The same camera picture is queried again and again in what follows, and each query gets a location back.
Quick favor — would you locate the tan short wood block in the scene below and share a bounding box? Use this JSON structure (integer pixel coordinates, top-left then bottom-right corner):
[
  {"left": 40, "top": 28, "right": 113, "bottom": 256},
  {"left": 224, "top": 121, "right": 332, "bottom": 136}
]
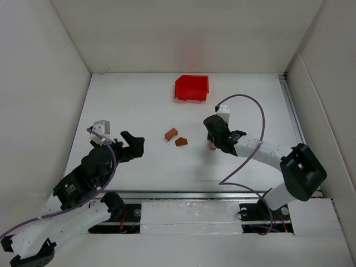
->
[{"left": 209, "top": 142, "right": 216, "bottom": 150}]

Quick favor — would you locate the reddish brown house block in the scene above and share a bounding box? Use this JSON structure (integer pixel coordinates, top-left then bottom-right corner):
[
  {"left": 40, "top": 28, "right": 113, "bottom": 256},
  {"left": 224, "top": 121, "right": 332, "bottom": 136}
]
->
[{"left": 175, "top": 137, "right": 188, "bottom": 146}]

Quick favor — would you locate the orange arch wood block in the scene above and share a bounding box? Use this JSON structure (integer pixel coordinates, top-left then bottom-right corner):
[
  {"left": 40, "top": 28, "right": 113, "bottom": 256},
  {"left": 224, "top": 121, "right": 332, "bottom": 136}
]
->
[{"left": 165, "top": 128, "right": 178, "bottom": 141}]

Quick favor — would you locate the red plastic bin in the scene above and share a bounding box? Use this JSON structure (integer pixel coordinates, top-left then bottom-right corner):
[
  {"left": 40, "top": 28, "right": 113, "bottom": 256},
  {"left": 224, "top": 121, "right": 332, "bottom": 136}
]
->
[{"left": 174, "top": 75, "right": 209, "bottom": 102}]

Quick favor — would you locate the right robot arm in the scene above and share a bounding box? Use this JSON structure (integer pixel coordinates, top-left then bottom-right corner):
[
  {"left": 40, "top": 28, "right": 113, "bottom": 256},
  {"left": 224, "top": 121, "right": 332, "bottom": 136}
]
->
[{"left": 203, "top": 115, "right": 327, "bottom": 211}]

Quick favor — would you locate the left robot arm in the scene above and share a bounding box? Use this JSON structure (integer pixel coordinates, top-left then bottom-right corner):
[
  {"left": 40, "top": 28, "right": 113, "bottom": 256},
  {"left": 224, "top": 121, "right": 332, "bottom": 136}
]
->
[{"left": 1, "top": 128, "right": 145, "bottom": 266}]

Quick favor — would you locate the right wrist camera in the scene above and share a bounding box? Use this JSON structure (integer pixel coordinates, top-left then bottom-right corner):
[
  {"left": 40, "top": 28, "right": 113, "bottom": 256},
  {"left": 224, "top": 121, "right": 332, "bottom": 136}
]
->
[{"left": 215, "top": 105, "right": 230, "bottom": 124}]

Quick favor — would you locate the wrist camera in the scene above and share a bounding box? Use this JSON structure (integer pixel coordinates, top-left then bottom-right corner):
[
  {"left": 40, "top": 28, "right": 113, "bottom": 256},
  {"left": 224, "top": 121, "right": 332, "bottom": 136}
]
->
[
  {"left": 87, "top": 120, "right": 117, "bottom": 147},
  {"left": 215, "top": 105, "right": 230, "bottom": 124}
]

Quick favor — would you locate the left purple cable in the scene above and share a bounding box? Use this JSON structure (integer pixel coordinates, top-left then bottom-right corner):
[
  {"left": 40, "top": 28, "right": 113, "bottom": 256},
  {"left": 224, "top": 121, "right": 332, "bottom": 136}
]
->
[{"left": 0, "top": 127, "right": 117, "bottom": 243}]

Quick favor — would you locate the purple cable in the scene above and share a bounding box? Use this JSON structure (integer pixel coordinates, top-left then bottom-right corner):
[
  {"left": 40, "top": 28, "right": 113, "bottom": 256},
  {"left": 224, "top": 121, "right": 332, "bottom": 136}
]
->
[
  {"left": 0, "top": 127, "right": 117, "bottom": 243},
  {"left": 214, "top": 94, "right": 293, "bottom": 236}
]

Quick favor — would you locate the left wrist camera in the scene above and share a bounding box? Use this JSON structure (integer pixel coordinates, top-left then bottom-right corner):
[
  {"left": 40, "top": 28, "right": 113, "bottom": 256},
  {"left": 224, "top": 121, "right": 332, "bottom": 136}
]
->
[{"left": 87, "top": 120, "right": 117, "bottom": 147}]

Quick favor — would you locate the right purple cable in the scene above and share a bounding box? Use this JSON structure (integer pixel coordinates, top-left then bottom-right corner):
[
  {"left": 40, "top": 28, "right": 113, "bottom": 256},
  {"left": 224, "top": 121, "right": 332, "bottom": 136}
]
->
[{"left": 214, "top": 94, "right": 293, "bottom": 236}]

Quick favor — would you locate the aluminium front rail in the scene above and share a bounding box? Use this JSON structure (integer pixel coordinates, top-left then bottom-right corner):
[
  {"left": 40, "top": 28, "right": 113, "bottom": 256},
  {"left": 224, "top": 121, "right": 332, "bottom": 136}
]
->
[{"left": 58, "top": 190, "right": 325, "bottom": 200}]

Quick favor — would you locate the aluminium rail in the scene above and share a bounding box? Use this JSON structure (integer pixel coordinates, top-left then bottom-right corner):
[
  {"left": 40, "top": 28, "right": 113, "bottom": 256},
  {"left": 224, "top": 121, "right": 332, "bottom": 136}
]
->
[
  {"left": 58, "top": 190, "right": 325, "bottom": 200},
  {"left": 278, "top": 73, "right": 323, "bottom": 192}
]

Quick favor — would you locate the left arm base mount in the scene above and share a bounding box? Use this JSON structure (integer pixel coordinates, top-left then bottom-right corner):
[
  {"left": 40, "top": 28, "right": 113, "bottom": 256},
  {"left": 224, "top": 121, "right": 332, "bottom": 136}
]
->
[{"left": 88, "top": 204, "right": 141, "bottom": 234}]

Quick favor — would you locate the aluminium right rail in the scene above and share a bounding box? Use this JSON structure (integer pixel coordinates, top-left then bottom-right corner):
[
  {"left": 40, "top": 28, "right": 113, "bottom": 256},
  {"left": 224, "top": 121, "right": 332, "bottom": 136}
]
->
[{"left": 278, "top": 73, "right": 323, "bottom": 192}]

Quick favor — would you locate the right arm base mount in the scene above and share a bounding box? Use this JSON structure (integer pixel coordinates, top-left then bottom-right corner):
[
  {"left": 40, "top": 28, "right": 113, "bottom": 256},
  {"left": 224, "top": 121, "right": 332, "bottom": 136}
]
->
[{"left": 235, "top": 203, "right": 294, "bottom": 235}]

